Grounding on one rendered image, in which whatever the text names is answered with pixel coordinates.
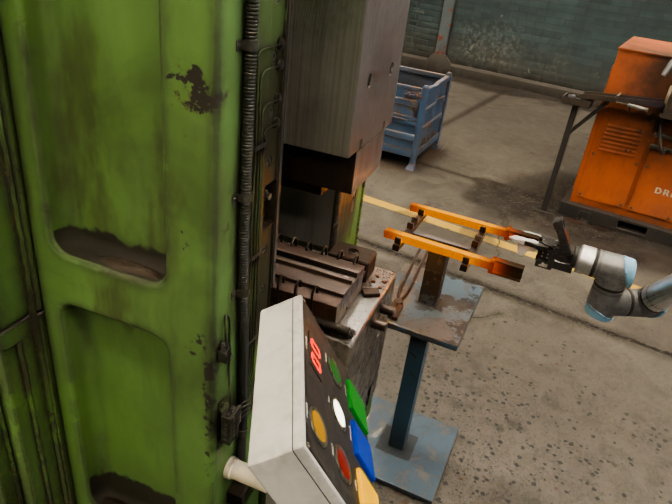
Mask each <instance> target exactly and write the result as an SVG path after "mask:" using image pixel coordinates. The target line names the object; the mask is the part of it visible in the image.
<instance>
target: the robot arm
mask: <svg viewBox="0 0 672 504"><path fill-rule="evenodd" d="M553 226H554V229H555V230H556V233H557V236H558V239H559V240H558V239H556V238H554V237H551V236H547V235H545V234H542V233H537V232H531V231H524V232H528V233H532V234H535V235H539V236H540V237H539V240H538V241H536V240H534V239H528V238H525V237H520V236H517V235H513V236H509V239H511V240H513V241H515V242H517V253H518V255H520V256H523V255H524V254H525V253H526V252H528V251H530V252H536V251H537V250H538V252H537V255H536V258H535V259H536V262H535V265H534V266H538V267H541V268H544V269H548V270H551V268H553V269H556V270H560V271H563V272H567V273H570V274H571V271H572V268H574V272H576V273H579V274H583V275H586V276H590V277H593V278H595V279H594V281H593V284H592V287H591V289H590V292H589V294H588V297H587V299H586V303H585V306H584V309H585V311H586V313H587V314H588V315H589V316H590V317H592V318H594V319H596V320H598V321H601V322H610V321H611V320H613V316H629V317H646V318H658V317H661V316H663V315H664V314H665V313H666V311H667V309H668V308H670V307H672V274H671V275H669V276H667V277H665V278H663V279H661V280H658V281H656V282H654V283H652V284H648V285H646V286H644V287H642V288H638V289H636V288H630V287H631V286H632V284H633V281H634V277H635V273H636V268H637V262H636V260H635V259H633V258H630V257H627V256H626V255H624V256H623V255H620V254H616V253H612V252H609V251H605V250H602V249H598V248H594V247H591V246H587V245H582V247H581V248H580V247H579V246H576V247H575V250H574V251H572V245H571V242H570V238H569V235H568V232H567V228H566V222H565V219H563V216H559V217H555V219H554V221H553ZM542 262H544V264H546V265H547V264H548V265H547V268H546V267H543V266H539V265H538V264H541V263H542ZM625 287H626V288H625Z"/></svg>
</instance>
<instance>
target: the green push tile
mask: <svg viewBox="0 0 672 504"><path fill-rule="evenodd" d="M346 387H347V396H348V405H349V410H350V411H351V413H352V415H353V416H354V418H355V420H356V421H357V423H358V425H359V426H360V428H361V430H362V431H363V433H364V435H365V436H366V435H368V434H369V432H368V425H367V418H366V412H365V405H364V403H363V401H362V400H361V398H360V396H359V394H358V393H357V391H356V389H355V388H354V386H353V384H352V382H351V381H350V379H347V380H346Z"/></svg>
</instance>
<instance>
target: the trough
mask: <svg viewBox="0 0 672 504"><path fill-rule="evenodd" d="M276 257H279V258H282V259H286V260H289V261H292V262H296V263H299V264H302V265H306V266H309V267H313V268H316V269H319V270H323V271H326V272H330V273H333V274H336V275H340V276H347V277H349V278H350V279H353V283H354V281H355V280H356V279H357V274H358V273H355V272H352V271H348V270H345V269H341V268H338V267H335V266H331V265H328V264H324V263H321V262H317V261H314V260H311V259H307V258H304V257H300V256H297V255H293V254H290V253H287V252H283V251H280V250H277V254H276Z"/></svg>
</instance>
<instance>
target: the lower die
mask: <svg viewBox="0 0 672 504"><path fill-rule="evenodd" d="M277 250H280V251H283V252H287V253H290V254H293V255H297V256H300V257H304V258H307V259H311V260H314V261H317V262H321V263H324V264H328V265H331V266H335V267H338V268H341V269H345V270H348V271H352V272H355V273H358V274H357V279H356V280H355V281H354V283H353V279H350V278H346V277H343V276H340V275H336V274H333V273H330V272H326V271H323V270H319V269H316V268H313V267H309V266H306V265H302V264H299V263H296V262H292V261H289V260H286V259H282V258H279V257H276V269H275V285H274V287H272V286H271V302H273V303H274V302H275V300H276V286H277V280H278V278H279V276H280V275H281V274H284V275H285V283H282V278H281V280H280V283H279V296H278V301H279V303H281V302H283V301H286V300H288V299H291V298H293V292H294V286H295V283H296V282H297V280H299V279H300V280H301V281H302V287H299V283H298V285H297V289H296V296H298V295H301V296H302V297H303V299H305V302H306V304H307V306H308V307H309V309H310V300H311V293H312V289H313V287H314V286H315V285H318V286H319V292H318V293H316V289H315V292H314V297H313V307H312V312H313V316H316V317H320V318H323V319H325V320H328V321H332V322H335V323H339V322H340V320H341V319H342V317H343V316H344V314H345V313H346V311H347V310H348V308H349V307H350V305H351V304H352V303H353V301H354V300H355V298H356V297H357V295H358V294H359V292H360V291H361V287H362V280H363V274H364V267H365V266H363V265H360V264H356V263H355V265H353V262H349V261H346V260H342V259H339V260H337V258H335V257H332V256H328V255H325V254H323V255H321V253H318V252H314V251H311V250H308V251H305V249H304V248H300V247H297V246H290V244H287V243H283V242H280V241H278V242H277ZM346 308H347V310H346Z"/></svg>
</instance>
